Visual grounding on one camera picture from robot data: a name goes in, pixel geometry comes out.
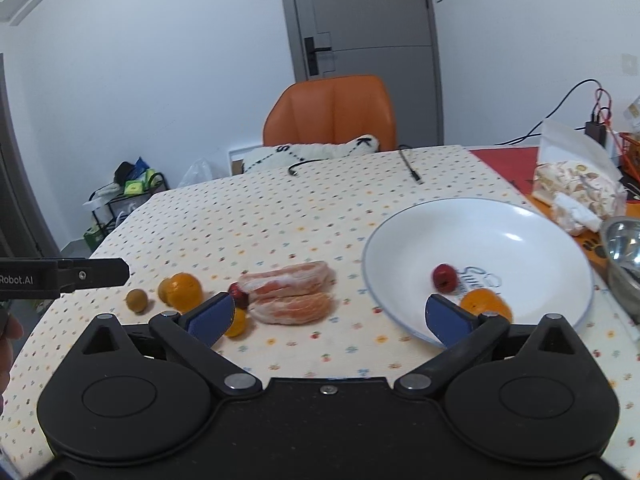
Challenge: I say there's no large orange mandarin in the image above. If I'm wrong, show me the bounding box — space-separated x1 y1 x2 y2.
157 273 204 313

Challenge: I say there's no peeled pomelo segment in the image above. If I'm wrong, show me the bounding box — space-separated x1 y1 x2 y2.
248 292 333 325
238 261 331 301

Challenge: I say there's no person's left hand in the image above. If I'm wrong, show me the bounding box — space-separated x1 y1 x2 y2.
0 314 24 394

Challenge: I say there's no small orange kumquat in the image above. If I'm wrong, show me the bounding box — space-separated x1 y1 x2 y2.
224 308 247 338

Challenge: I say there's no orange mandarin in plate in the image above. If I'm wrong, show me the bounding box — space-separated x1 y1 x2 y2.
459 288 513 323

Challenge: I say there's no red jujube on cloth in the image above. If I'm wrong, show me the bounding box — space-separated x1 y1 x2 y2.
228 282 250 310

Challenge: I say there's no red jujube in plate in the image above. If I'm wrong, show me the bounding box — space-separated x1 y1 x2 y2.
432 263 459 294

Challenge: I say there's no brown longan fruit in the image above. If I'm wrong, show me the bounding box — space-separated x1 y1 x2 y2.
125 288 149 314

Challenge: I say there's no white blue-rimmed plate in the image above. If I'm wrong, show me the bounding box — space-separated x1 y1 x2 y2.
362 198 594 344

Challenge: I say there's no floral dotted tablecloth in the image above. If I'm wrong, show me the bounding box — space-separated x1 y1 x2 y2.
1 146 639 479

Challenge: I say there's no black metal shelf rack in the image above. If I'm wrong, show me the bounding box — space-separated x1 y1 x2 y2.
82 169 169 252

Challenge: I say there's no clear plastic bag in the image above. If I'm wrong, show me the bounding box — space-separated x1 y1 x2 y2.
178 158 215 188

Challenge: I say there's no white framed board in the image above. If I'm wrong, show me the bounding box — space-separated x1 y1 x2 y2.
229 145 262 176

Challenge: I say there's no white fluffy cushion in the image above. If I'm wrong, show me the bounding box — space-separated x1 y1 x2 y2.
242 134 380 174

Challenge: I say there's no red table mat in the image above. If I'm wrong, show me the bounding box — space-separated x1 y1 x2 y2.
474 148 639 278

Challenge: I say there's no stainless steel bowl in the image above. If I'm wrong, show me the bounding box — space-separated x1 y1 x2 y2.
600 217 640 324

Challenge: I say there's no bag of nougat snacks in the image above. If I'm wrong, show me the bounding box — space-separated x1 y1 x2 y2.
533 119 627 236

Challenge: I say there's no orange leather chair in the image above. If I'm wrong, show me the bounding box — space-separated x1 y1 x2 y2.
262 75 397 152

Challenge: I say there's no black power adapter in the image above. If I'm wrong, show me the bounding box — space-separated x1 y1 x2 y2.
585 120 608 148

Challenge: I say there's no grey door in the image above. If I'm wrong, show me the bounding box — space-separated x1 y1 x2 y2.
282 0 444 148

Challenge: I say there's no long black usb cable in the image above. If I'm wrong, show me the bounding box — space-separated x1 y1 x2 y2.
397 144 424 186

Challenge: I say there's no short black cable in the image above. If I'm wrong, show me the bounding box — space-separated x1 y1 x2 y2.
287 158 329 178

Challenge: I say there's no black power cable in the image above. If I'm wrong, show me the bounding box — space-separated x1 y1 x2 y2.
493 78 612 148

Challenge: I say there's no red wire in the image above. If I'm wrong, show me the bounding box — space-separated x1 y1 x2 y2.
593 88 632 172

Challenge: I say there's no black door handle lock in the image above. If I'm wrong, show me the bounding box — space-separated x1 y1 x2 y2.
304 36 332 77

